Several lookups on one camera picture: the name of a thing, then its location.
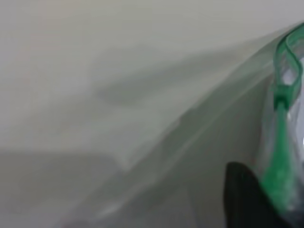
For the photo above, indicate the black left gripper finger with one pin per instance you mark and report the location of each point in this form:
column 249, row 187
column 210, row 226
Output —
column 242, row 202

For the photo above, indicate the clear zipper bag green zip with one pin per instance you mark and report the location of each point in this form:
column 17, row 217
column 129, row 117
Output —
column 280, row 166

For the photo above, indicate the green zipper slider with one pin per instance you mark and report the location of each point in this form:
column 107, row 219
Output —
column 282, row 95

